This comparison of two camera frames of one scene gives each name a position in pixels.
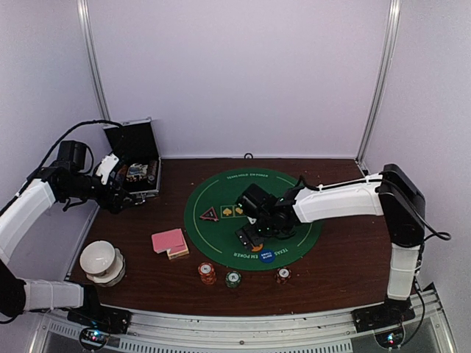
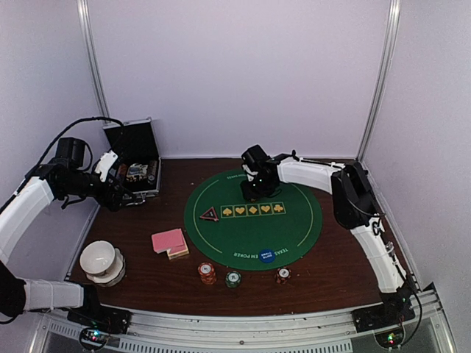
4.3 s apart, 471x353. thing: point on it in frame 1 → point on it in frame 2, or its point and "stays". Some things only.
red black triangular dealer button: x=210 y=214 stays
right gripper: x=255 y=240 → x=249 y=194
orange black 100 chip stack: x=282 y=274 stays
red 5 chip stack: x=207 y=271 stays
